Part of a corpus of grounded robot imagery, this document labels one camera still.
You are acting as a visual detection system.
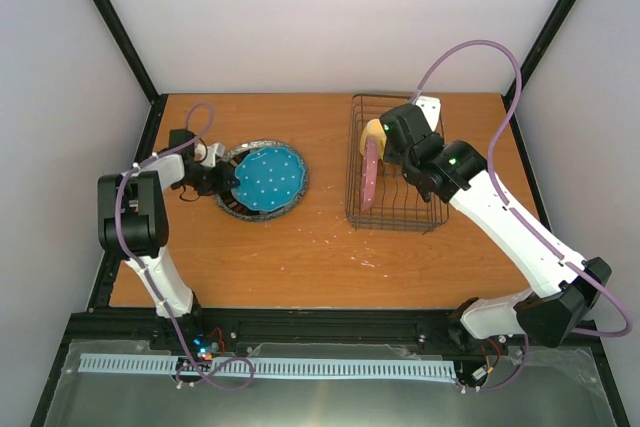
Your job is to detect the right connector with wires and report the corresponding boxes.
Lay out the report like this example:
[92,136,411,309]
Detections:
[472,335,507,387]

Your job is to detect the black frame post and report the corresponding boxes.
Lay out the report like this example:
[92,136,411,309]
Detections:
[62,0,164,103]
[503,0,610,103]

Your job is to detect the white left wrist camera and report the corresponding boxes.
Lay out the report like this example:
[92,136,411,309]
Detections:
[194,142,226,168]

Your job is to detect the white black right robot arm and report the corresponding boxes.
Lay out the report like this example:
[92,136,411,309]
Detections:
[380,104,611,347]

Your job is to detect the left electronics board with wires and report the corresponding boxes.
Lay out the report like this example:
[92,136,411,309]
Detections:
[193,327,226,362]

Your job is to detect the light blue slotted cable duct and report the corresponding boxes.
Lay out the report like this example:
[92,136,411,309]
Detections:
[77,353,456,383]

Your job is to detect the pink polka dot plate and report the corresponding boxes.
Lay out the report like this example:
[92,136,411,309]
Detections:
[360,136,379,212]

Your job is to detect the dark wire dish rack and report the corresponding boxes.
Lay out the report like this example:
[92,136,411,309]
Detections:
[345,93,449,233]

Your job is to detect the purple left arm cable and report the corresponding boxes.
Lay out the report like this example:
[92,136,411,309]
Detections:
[113,101,257,391]

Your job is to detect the yellow ceramic mug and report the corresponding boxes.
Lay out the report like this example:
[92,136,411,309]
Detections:
[359,118,387,160]

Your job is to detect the speckled large stoneware plate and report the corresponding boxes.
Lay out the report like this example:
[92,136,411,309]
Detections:
[214,139,309,223]

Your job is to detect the black frame post left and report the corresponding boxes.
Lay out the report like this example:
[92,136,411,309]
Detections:
[62,0,164,103]

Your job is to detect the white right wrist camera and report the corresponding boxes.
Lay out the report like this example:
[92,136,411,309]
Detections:
[414,95,441,131]

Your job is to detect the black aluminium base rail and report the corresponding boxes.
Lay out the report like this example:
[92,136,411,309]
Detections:
[64,307,599,363]

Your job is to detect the teal blue plate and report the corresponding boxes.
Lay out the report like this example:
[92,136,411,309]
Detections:
[232,146,307,213]

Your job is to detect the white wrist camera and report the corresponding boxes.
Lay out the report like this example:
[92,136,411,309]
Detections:
[414,95,441,131]
[194,142,226,168]

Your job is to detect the black frame post right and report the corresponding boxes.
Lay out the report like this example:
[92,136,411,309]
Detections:
[503,0,610,103]

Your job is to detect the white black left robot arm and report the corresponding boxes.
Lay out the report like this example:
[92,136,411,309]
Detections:
[97,129,239,350]

